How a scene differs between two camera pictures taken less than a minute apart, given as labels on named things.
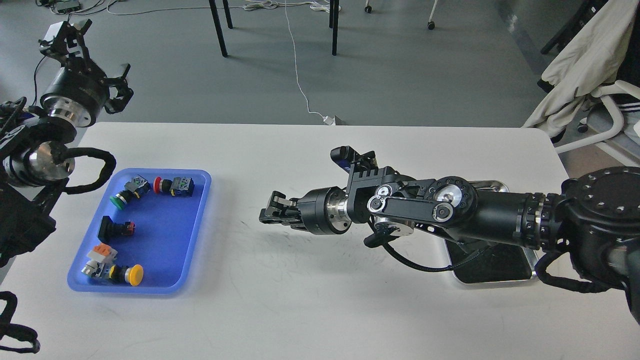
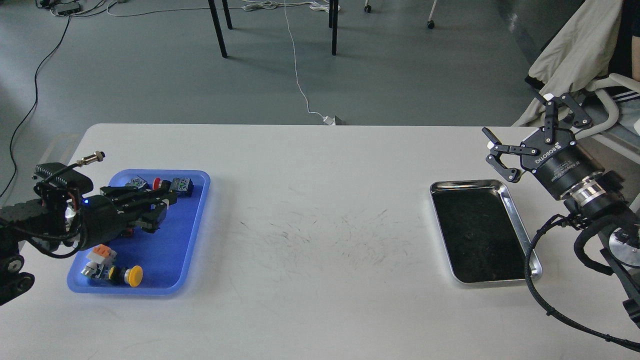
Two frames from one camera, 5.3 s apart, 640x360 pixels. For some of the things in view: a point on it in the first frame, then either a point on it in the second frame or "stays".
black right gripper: x=324 y=211 to x=558 y=165
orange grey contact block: x=100 y=259 stays
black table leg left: x=218 y=24 stays
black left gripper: x=78 y=91 to x=105 y=222
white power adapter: x=329 y=120 stays
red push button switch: x=179 y=186 stays
